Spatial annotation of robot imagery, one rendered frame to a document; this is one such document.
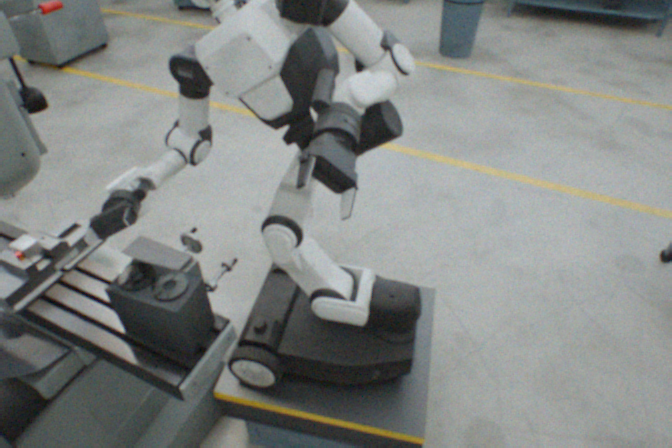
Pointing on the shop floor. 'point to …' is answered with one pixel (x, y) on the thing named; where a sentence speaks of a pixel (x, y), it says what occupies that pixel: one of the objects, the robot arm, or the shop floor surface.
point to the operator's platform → (337, 403)
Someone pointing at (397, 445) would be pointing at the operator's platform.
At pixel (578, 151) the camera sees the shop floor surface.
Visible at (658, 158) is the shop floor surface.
